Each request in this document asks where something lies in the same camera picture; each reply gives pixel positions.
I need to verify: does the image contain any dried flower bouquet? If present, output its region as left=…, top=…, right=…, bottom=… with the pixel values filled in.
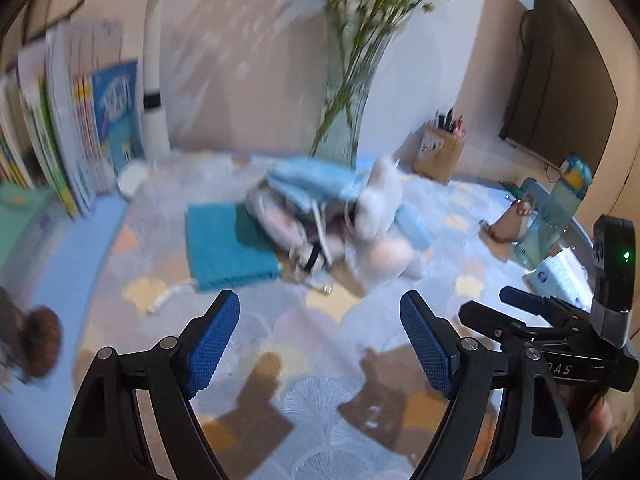
left=293, top=0, right=464, bottom=151

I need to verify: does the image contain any small brown handbag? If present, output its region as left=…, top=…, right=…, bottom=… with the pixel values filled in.
left=478, top=193, right=536, bottom=261

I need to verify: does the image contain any patterned fan-shell table mat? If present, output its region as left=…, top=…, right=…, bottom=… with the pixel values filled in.
left=73, top=154, right=524, bottom=479

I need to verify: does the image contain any white plush toy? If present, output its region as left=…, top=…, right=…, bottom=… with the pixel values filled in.
left=354, top=156, right=423, bottom=280

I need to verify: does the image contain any blue tissue pack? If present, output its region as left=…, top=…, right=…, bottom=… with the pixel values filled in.
left=524, top=248, right=593, bottom=312

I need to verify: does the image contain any stack of white books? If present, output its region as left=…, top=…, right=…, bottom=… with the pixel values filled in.
left=4, top=20, right=124, bottom=217

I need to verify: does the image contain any woven pen holder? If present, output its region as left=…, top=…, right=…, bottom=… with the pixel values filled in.
left=412, top=122, right=465, bottom=184

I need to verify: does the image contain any glass vase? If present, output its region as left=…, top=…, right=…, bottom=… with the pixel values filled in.
left=309, top=29, right=393, bottom=168

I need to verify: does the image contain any light blue cloth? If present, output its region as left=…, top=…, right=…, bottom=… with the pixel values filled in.
left=266, top=156, right=367, bottom=214

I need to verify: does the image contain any blue cover book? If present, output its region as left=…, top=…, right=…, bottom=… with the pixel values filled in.
left=91, top=58, right=143, bottom=176

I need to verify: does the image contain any right human hand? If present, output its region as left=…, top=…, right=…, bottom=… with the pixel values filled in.
left=574, top=394, right=613, bottom=460

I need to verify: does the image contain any black wall television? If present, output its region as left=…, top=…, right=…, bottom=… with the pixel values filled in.
left=499, top=0, right=618, bottom=171

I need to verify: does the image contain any green book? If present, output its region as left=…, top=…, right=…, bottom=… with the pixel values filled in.
left=1, top=181, right=58, bottom=266

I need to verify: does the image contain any brown round object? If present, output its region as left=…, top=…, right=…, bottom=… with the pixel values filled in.
left=1, top=288, right=63, bottom=384

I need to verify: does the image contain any blue water bottle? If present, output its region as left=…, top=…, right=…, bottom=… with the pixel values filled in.
left=514, top=156, right=592, bottom=270

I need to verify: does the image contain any teal knitted cloth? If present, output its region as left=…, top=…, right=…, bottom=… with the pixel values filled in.
left=186, top=203, right=280, bottom=292

